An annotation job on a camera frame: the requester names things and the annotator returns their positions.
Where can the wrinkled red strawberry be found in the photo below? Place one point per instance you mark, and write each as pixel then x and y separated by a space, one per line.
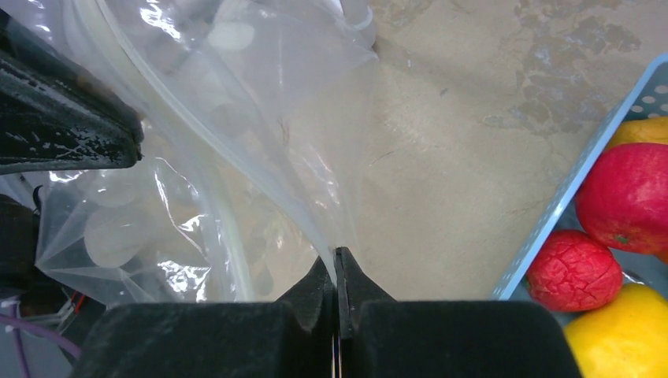
pixel 573 273

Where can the clear dotted zip bag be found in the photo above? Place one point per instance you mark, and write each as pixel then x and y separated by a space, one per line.
pixel 253 116

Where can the yellow lemon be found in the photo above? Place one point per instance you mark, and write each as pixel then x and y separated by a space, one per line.
pixel 626 338

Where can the yellow mango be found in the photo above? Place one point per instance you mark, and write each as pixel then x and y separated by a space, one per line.
pixel 651 130

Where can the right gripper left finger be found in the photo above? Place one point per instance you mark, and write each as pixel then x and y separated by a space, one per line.
pixel 290 337

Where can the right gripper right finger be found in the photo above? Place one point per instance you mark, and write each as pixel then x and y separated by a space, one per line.
pixel 379 336

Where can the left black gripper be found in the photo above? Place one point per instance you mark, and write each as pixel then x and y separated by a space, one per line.
pixel 54 116

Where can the smooth red apple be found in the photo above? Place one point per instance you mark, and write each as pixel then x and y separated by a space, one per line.
pixel 622 202

